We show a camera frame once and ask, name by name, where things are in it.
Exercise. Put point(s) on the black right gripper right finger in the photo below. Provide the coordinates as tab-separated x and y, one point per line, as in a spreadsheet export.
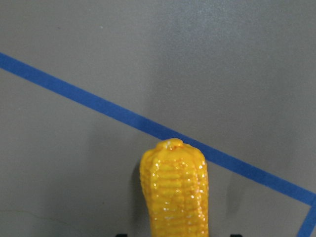
235	235

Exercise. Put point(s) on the yellow plastic corn cob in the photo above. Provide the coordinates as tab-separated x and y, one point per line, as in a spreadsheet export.
174	181

